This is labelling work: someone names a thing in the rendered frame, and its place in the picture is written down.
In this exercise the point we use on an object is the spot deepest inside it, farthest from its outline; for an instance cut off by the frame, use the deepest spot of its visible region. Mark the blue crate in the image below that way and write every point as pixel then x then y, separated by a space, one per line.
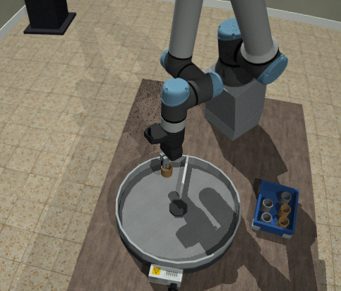
pixel 273 191

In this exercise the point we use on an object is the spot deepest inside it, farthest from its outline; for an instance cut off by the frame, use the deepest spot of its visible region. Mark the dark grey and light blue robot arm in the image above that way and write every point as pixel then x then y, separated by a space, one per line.
pixel 246 48

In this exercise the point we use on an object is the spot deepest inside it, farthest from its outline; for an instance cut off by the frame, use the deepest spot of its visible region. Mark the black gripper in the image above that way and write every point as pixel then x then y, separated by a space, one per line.
pixel 170 136

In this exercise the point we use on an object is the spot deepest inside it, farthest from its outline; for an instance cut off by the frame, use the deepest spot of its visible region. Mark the bronze bushing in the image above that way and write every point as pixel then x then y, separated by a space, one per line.
pixel 168 172
pixel 283 208
pixel 284 220

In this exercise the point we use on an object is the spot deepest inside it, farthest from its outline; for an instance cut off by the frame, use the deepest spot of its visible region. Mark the grey metal sleeve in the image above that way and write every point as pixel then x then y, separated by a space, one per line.
pixel 285 195
pixel 267 216
pixel 267 202

